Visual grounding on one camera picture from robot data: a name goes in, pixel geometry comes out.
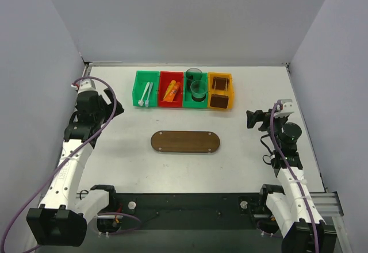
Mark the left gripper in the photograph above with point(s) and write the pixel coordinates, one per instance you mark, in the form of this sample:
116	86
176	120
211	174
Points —
107	103

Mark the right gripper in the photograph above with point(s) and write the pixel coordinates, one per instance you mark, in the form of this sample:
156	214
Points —
259	118

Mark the clear plastic cup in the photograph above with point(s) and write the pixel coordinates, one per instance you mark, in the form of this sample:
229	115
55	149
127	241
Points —
198	90

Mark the dark tinted cup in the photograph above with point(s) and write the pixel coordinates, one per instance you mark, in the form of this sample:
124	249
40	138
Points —
191	75

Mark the clear rack with brown ends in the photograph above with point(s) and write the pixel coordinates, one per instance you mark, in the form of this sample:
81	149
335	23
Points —
220	83

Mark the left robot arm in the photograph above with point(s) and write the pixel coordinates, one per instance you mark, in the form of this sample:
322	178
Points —
61	220

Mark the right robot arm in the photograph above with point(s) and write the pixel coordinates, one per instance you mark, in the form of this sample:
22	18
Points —
290	203

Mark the white toothbrush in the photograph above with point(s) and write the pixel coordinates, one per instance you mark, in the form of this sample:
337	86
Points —
141	101

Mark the orange toothpaste tube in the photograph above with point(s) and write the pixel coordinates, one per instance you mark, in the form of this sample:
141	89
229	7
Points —
169	88
173	93

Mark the brown wooden oval tray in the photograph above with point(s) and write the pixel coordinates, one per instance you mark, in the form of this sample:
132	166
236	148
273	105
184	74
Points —
188	142

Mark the left green bin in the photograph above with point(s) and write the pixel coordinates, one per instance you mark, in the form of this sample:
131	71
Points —
141	78

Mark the green bin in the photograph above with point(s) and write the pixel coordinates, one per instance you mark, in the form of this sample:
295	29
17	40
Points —
141	78
187	99

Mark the yellow bin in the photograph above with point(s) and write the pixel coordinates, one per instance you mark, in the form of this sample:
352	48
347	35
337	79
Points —
230	92

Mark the red bin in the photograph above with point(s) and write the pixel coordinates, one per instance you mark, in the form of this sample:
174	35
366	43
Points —
165	78

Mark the middle green bin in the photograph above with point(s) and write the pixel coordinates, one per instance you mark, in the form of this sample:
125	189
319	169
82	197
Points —
187	99

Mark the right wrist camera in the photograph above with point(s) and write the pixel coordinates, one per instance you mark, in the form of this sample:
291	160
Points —
284	108

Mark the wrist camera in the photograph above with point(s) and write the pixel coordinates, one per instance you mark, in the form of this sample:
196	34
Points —
84	85
284	108

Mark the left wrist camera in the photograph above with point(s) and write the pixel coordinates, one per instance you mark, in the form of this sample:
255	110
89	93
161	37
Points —
84	85

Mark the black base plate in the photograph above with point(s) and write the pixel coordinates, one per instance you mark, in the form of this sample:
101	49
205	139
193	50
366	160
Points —
186	211

